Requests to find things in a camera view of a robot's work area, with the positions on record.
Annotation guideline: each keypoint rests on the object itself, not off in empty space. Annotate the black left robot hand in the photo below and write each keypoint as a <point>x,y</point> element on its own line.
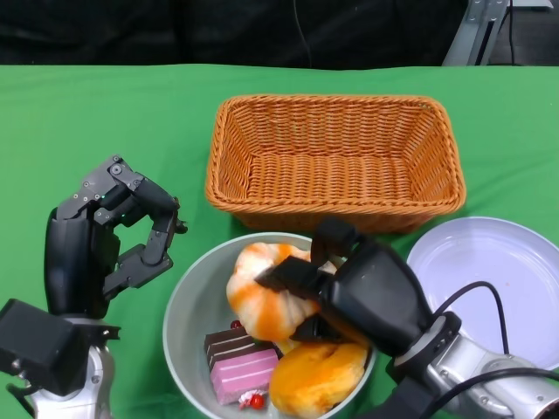
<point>67,262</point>

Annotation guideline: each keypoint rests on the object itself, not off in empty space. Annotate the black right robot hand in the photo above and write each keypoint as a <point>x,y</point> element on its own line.
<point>375,297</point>

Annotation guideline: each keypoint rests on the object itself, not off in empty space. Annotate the white orange striped bun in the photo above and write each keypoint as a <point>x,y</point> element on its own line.
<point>262,314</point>

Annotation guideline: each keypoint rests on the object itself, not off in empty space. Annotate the grey-green round bowl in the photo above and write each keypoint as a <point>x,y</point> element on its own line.
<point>192,305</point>

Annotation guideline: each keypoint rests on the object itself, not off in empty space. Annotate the white round plate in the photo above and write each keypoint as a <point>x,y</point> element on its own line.
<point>480,262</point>

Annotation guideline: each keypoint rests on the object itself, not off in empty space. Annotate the orange wicker basket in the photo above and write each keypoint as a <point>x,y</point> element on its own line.
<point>332,183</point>

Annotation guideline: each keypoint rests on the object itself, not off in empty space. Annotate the brown pink layered cake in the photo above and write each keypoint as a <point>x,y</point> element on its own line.
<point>240,371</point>

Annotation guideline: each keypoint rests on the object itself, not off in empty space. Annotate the green tablecloth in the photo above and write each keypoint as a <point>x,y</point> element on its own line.
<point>131,131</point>

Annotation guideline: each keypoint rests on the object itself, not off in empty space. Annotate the black backdrop cloth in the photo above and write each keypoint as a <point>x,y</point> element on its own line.
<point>131,30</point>

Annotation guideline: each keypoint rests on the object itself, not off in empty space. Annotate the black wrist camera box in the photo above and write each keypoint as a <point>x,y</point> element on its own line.
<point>39,345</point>

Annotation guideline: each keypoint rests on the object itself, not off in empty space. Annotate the grey metal stand frame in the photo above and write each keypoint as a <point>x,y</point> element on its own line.
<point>465,39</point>

